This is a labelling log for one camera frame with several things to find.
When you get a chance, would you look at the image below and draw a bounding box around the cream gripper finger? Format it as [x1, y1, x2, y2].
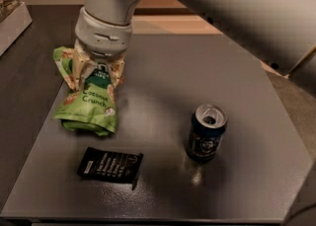
[72, 39, 97, 91]
[107, 53, 125, 88]

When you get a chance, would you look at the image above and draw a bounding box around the green rice chip bag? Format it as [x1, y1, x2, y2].
[53, 46, 118, 136]

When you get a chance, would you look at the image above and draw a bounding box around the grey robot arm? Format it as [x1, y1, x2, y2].
[75, 0, 316, 95]

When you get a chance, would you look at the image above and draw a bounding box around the black rxbar chocolate wrapper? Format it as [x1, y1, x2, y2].
[77, 147, 143, 189]

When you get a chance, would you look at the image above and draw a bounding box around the white box on counter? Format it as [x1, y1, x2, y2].
[0, 2, 33, 56]

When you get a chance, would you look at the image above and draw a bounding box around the dark blue drink can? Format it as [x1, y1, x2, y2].
[186, 104, 228, 162]

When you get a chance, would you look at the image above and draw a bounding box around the dark side counter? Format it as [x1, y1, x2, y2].
[0, 4, 87, 211]

